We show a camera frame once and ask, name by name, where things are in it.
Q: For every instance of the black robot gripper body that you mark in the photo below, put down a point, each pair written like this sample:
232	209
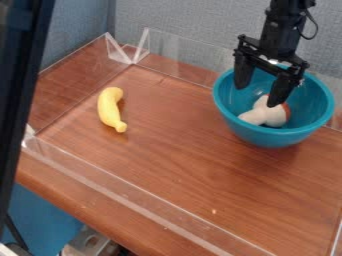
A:
273	51

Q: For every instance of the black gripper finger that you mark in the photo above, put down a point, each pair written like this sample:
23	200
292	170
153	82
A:
284	85
244	70

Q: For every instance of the blue plastic bowl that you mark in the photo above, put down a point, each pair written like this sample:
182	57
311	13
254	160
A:
311	102

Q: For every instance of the white mushroom with red cap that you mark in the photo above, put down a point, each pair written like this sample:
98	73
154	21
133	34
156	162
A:
264	115

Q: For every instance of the dark blurred foreground arm link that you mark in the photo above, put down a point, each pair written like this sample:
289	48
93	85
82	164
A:
25	25

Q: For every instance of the yellow toy banana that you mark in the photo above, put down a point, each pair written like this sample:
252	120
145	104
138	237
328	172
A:
109	110

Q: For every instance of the black stand leg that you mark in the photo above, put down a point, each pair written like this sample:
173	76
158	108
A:
15	233

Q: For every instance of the clear acrylic barrier frame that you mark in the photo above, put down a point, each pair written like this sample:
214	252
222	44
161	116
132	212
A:
177	187

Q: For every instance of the grey metal bracket under table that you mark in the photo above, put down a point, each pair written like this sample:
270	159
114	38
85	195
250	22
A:
90	243

